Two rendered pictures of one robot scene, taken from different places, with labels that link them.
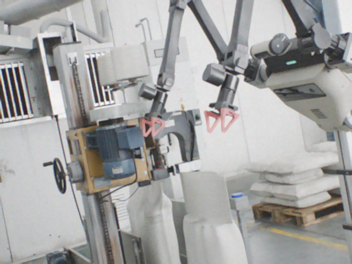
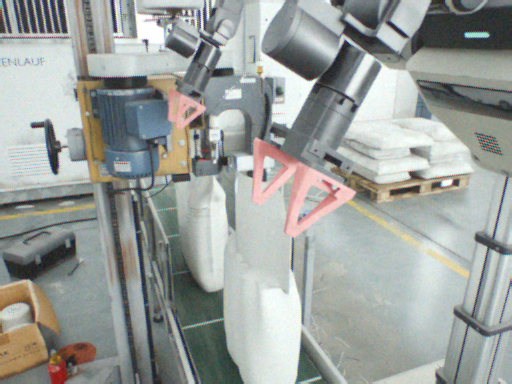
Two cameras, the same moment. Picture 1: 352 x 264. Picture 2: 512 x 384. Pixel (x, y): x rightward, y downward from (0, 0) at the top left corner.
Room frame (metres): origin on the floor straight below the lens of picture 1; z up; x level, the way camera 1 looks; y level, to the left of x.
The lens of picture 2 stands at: (1.42, -0.13, 1.45)
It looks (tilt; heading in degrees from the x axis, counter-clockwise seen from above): 21 degrees down; 5
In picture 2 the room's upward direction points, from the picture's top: straight up
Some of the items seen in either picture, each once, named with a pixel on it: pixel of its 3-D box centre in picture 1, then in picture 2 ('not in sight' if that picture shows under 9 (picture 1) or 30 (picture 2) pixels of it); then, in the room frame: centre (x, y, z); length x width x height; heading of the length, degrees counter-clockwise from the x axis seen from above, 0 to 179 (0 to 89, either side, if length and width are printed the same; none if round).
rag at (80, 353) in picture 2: not in sight; (75, 354); (2.93, 0.87, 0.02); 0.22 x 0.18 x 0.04; 26
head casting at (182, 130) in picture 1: (163, 136); (226, 108); (2.94, 0.10, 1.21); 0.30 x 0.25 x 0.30; 26
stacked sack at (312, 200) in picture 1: (293, 196); (373, 168); (5.59, -1.01, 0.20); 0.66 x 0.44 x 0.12; 26
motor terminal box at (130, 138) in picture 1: (131, 141); (149, 122); (2.47, 0.24, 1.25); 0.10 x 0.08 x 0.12; 141
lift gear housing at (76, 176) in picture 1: (73, 171); (76, 144); (2.66, 0.55, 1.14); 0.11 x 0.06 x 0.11; 26
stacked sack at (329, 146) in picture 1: (335, 149); (427, 129); (5.93, -1.60, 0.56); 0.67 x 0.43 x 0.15; 26
